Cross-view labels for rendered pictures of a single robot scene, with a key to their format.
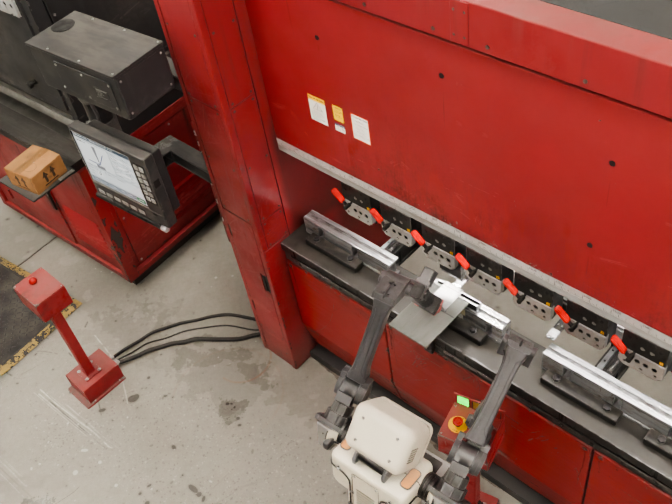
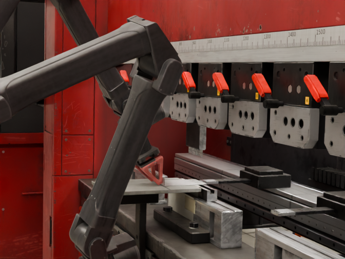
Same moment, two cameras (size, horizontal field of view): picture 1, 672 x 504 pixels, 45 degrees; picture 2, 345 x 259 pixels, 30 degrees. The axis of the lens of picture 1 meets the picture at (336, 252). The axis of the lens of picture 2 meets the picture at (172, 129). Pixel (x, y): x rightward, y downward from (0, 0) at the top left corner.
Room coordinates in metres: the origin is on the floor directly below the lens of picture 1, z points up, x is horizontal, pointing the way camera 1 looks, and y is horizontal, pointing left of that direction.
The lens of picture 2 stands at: (0.26, -0.95, 1.31)
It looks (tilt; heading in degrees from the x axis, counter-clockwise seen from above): 5 degrees down; 19
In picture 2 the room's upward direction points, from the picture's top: 1 degrees clockwise
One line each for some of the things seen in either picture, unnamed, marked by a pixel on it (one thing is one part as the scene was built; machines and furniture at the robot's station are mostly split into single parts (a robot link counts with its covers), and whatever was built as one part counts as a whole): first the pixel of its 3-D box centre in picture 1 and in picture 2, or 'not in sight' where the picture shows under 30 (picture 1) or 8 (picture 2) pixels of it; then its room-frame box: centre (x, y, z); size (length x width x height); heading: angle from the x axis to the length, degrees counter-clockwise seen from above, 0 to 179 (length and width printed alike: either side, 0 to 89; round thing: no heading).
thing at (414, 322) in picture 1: (428, 314); (145, 186); (1.92, -0.30, 1.00); 0.26 x 0.18 x 0.01; 130
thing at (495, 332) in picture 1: (464, 308); (201, 213); (1.97, -0.45, 0.92); 0.39 x 0.06 x 0.10; 40
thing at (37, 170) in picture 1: (32, 167); not in sight; (3.24, 1.39, 1.04); 0.30 x 0.26 x 0.12; 44
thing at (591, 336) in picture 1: (591, 318); (307, 104); (1.57, -0.78, 1.26); 0.15 x 0.09 x 0.17; 40
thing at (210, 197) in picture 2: (457, 294); (197, 189); (2.00, -0.43, 0.98); 0.20 x 0.03 x 0.03; 40
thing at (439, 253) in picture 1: (444, 241); (192, 92); (2.03, -0.40, 1.26); 0.15 x 0.09 x 0.17; 40
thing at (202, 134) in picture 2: (451, 267); (195, 138); (2.01, -0.42, 1.13); 0.10 x 0.02 x 0.10; 40
